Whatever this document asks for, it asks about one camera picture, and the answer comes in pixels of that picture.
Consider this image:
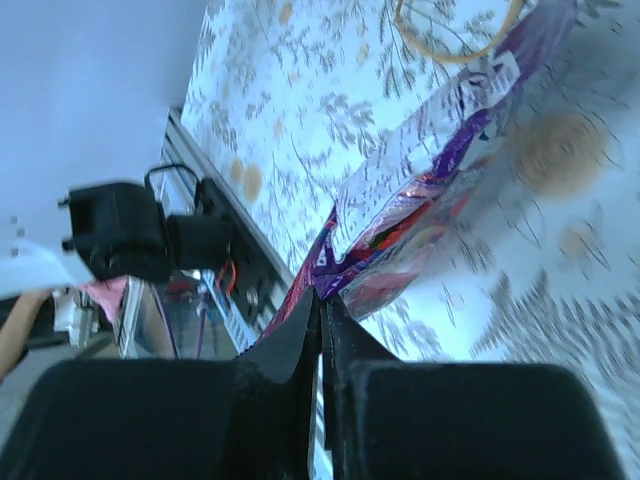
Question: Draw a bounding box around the red paper bag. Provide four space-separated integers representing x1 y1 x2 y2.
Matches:
390 1 531 65

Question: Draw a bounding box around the floral table mat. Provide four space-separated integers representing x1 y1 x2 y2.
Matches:
181 1 639 479

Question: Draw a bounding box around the colourful snack packet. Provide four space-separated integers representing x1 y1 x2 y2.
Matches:
269 1 577 330

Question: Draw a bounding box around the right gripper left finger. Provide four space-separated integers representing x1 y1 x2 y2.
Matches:
1 290 320 479

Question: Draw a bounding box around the aluminium rail frame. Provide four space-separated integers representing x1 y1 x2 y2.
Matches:
114 107 331 480

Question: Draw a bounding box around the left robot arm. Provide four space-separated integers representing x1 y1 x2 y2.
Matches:
1 182 237 297

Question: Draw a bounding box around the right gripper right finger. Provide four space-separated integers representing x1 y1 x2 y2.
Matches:
321 298 624 479

